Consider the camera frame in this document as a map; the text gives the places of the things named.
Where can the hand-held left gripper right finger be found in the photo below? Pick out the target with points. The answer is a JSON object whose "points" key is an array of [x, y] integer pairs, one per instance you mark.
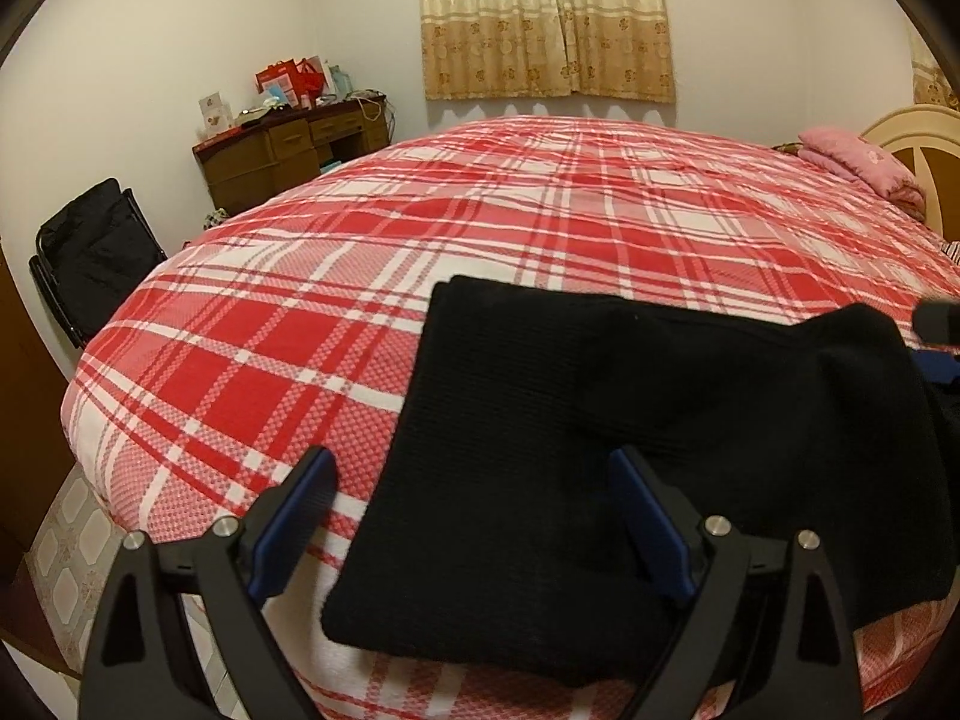
{"points": [[660, 532]]}

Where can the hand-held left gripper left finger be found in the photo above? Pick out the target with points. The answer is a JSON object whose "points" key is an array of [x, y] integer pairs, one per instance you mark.
{"points": [[289, 532]]}

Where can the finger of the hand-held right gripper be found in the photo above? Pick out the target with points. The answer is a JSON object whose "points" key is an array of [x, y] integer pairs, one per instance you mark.
{"points": [[941, 322], [937, 369]]}

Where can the black pants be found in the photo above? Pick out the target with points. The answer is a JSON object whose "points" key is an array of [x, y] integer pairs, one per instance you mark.
{"points": [[525, 427]]}

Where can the striped pillow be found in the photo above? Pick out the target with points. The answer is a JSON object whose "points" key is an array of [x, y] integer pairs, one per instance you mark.
{"points": [[952, 251]]}

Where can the cream headboard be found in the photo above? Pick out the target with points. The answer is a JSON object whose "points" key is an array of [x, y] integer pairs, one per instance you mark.
{"points": [[930, 142]]}

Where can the beige floral curtain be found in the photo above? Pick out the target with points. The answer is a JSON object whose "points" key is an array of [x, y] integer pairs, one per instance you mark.
{"points": [[934, 79], [525, 15]]}

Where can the brown wooden wardrobe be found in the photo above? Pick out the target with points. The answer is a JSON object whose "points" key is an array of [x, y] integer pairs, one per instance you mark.
{"points": [[22, 465]]}

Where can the red plaid bed sheet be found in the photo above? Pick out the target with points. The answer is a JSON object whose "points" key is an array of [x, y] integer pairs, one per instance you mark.
{"points": [[375, 255]]}

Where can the black folding chair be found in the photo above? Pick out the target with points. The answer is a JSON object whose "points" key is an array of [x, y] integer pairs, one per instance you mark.
{"points": [[97, 255]]}

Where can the brown wooden desk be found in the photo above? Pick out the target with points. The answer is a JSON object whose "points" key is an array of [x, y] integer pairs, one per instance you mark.
{"points": [[255, 165]]}

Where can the white card box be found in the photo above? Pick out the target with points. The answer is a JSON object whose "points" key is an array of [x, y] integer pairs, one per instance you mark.
{"points": [[214, 114]]}

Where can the red gift bag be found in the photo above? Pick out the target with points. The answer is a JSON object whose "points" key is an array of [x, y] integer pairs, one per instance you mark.
{"points": [[276, 79], [309, 79]]}

